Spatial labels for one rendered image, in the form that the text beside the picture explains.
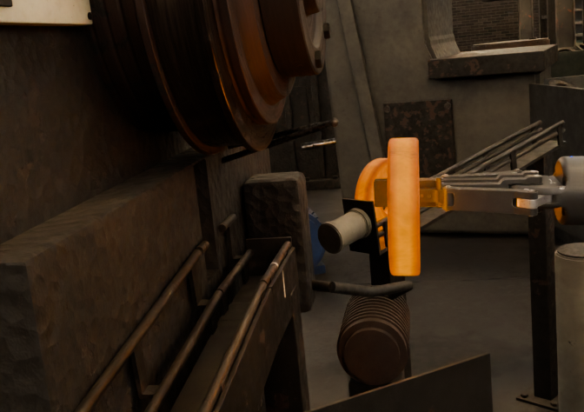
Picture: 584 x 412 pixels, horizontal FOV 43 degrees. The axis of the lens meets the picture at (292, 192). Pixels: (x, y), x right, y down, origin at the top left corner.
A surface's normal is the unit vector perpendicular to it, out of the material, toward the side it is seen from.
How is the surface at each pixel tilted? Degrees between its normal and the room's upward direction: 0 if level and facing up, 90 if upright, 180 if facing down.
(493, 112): 90
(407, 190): 65
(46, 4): 90
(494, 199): 89
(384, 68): 90
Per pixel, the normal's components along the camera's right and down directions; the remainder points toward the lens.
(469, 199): -0.39, 0.21
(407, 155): -0.12, -0.72
